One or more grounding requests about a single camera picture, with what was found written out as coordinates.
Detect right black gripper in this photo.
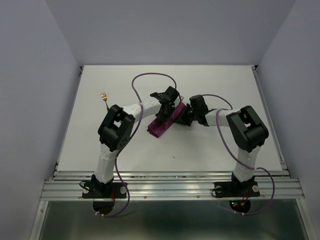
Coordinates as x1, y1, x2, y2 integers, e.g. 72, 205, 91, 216
172, 103, 198, 126

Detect purple cloth napkin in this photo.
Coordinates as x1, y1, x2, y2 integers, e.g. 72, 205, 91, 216
147, 102, 186, 138

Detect gold fork dark handle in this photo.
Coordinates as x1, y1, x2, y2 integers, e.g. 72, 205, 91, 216
101, 92, 109, 110

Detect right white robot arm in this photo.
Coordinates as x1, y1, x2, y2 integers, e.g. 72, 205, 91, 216
174, 95, 269, 198

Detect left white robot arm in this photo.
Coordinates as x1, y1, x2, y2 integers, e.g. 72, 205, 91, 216
86, 86, 180, 198

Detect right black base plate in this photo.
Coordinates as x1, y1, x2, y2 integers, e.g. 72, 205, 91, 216
211, 181, 261, 198

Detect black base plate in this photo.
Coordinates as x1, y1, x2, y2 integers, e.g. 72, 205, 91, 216
211, 181, 261, 198
79, 181, 127, 199

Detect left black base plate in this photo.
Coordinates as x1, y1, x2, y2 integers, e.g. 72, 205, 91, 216
79, 181, 127, 199

